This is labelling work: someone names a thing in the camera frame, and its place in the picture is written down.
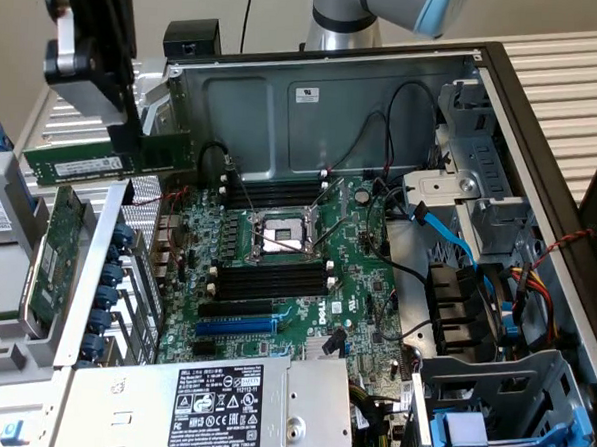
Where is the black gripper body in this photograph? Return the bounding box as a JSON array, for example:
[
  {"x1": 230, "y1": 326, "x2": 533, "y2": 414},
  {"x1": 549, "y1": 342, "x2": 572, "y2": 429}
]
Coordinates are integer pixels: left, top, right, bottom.
[{"x1": 33, "y1": 0, "x2": 141, "y2": 126}]

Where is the green RAM stick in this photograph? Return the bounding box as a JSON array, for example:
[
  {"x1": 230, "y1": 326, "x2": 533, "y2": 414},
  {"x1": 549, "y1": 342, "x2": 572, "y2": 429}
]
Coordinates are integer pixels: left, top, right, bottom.
[{"x1": 19, "y1": 122, "x2": 200, "y2": 195}]

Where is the black box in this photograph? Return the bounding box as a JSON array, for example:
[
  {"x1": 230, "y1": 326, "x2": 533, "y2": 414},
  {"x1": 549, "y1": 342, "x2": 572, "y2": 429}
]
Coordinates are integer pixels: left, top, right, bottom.
[{"x1": 161, "y1": 16, "x2": 225, "y2": 63}]

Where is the open metal PC case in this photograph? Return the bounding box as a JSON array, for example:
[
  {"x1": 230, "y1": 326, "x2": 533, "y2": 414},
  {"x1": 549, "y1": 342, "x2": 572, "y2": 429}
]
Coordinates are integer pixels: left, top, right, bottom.
[{"x1": 48, "y1": 18, "x2": 597, "y2": 447}]

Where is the grey parts rack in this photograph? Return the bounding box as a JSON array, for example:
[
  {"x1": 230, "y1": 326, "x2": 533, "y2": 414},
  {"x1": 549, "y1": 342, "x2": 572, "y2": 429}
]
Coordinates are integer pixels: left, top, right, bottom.
[{"x1": 0, "y1": 150, "x2": 88, "y2": 398}]

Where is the metal locking lever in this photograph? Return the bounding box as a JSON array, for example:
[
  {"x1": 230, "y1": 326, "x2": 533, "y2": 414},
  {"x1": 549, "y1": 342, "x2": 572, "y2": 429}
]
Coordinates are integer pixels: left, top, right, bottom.
[
  {"x1": 312, "y1": 221, "x2": 350, "y2": 251},
  {"x1": 226, "y1": 163, "x2": 266, "y2": 221},
  {"x1": 311, "y1": 174, "x2": 347, "y2": 212}
]

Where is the green expansion card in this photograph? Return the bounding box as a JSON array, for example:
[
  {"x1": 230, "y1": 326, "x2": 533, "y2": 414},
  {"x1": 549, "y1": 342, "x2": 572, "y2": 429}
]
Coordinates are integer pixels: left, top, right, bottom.
[{"x1": 16, "y1": 181, "x2": 89, "y2": 341}]

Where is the CPU socket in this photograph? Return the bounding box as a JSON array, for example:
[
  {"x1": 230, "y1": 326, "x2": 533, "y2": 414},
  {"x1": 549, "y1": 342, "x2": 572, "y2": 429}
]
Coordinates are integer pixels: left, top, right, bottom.
[{"x1": 243, "y1": 200, "x2": 331, "y2": 271}]

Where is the long black expansion slot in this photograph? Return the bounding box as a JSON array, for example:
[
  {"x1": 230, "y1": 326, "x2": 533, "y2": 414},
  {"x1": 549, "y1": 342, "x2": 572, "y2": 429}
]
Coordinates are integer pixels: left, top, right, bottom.
[{"x1": 196, "y1": 296, "x2": 275, "y2": 322}]

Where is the blue expansion slot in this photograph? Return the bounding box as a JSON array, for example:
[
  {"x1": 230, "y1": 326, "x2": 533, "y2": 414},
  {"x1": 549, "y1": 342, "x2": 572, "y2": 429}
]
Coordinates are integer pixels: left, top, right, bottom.
[{"x1": 193, "y1": 313, "x2": 280, "y2": 342}]

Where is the short black expansion slot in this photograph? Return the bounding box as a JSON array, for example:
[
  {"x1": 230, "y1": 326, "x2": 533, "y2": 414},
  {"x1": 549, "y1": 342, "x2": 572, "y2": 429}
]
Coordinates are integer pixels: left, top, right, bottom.
[{"x1": 189, "y1": 338, "x2": 219, "y2": 358}]

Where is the green Dell motherboard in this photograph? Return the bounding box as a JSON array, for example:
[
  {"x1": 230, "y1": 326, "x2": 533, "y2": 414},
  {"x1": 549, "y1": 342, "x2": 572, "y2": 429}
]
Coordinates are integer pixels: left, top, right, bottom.
[{"x1": 147, "y1": 163, "x2": 435, "y2": 406}]

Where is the silver power supply unit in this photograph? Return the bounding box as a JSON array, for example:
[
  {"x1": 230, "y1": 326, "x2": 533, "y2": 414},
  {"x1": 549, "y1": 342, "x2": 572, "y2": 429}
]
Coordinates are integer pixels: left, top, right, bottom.
[{"x1": 50, "y1": 343, "x2": 360, "y2": 447}]

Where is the silver chipset heatsink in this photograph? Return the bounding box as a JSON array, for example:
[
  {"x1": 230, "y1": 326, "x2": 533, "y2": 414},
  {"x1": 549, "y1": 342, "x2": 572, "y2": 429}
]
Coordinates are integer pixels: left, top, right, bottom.
[{"x1": 301, "y1": 335, "x2": 349, "y2": 362}]

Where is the blue push button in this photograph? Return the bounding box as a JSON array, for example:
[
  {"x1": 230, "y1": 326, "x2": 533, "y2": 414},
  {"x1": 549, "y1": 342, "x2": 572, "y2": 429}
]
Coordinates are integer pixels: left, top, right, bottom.
[{"x1": 0, "y1": 417, "x2": 33, "y2": 447}]

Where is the black fan shroud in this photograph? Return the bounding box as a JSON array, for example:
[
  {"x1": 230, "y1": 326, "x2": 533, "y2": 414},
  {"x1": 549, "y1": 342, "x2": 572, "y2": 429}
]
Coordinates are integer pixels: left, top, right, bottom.
[{"x1": 421, "y1": 259, "x2": 503, "y2": 360}]

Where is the grey disk bay cage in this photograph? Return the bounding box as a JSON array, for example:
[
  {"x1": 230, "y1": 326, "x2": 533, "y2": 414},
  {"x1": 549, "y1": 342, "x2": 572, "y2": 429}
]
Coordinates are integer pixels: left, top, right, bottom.
[{"x1": 406, "y1": 342, "x2": 597, "y2": 447}]

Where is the blue disk caddy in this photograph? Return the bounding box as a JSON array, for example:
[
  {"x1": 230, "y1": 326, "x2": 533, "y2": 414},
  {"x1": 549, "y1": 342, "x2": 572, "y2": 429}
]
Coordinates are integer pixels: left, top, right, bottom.
[{"x1": 429, "y1": 400, "x2": 595, "y2": 447}]

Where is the red black twisted wire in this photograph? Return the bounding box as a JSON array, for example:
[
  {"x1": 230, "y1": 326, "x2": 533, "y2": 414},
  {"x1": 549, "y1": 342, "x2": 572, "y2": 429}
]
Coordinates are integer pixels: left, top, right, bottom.
[
  {"x1": 528, "y1": 224, "x2": 597, "y2": 280},
  {"x1": 128, "y1": 183, "x2": 190, "y2": 210}
]

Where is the black looped cable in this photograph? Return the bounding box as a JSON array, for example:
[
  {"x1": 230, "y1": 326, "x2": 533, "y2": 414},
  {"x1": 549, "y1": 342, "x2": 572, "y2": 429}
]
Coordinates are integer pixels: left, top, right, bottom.
[{"x1": 196, "y1": 140, "x2": 234, "y2": 181}]

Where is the black camera cable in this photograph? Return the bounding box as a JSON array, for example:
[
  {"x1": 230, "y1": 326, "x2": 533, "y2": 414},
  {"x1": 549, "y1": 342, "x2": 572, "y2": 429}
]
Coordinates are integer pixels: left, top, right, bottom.
[{"x1": 238, "y1": 0, "x2": 257, "y2": 56}]

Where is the thin black wire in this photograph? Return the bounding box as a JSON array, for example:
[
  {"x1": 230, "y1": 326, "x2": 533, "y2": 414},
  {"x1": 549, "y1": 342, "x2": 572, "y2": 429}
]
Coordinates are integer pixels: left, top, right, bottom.
[
  {"x1": 382, "y1": 77, "x2": 441, "y2": 188},
  {"x1": 328, "y1": 108, "x2": 398, "y2": 177}
]

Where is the black angled wire plug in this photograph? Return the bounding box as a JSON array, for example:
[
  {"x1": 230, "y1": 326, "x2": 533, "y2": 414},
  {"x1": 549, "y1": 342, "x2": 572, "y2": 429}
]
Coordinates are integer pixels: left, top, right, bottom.
[{"x1": 323, "y1": 326, "x2": 349, "y2": 358}]

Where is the thick black cable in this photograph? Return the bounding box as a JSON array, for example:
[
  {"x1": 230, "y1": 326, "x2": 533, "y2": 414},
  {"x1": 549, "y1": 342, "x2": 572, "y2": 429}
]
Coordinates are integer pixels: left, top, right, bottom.
[{"x1": 363, "y1": 176, "x2": 437, "y2": 287}]

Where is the blue SATA wire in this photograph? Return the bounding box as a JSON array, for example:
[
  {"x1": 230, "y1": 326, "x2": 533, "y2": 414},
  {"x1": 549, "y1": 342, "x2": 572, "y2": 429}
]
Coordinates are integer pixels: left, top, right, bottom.
[{"x1": 407, "y1": 199, "x2": 509, "y2": 325}]

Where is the black yellow wire bundle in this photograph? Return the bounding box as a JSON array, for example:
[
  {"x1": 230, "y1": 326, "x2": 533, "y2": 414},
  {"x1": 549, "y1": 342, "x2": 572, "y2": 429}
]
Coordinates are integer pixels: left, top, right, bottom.
[{"x1": 345, "y1": 380, "x2": 411, "y2": 447}]

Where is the metal drive bay bracket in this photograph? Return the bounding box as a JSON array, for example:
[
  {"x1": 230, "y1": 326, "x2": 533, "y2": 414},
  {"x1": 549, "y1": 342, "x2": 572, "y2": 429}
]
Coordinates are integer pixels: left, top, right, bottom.
[{"x1": 399, "y1": 76, "x2": 552, "y2": 262}]

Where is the red yellow power wire bundle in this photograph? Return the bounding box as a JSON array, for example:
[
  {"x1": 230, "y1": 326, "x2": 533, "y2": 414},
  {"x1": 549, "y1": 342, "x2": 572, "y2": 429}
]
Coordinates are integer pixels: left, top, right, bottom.
[{"x1": 504, "y1": 262, "x2": 566, "y2": 348}]

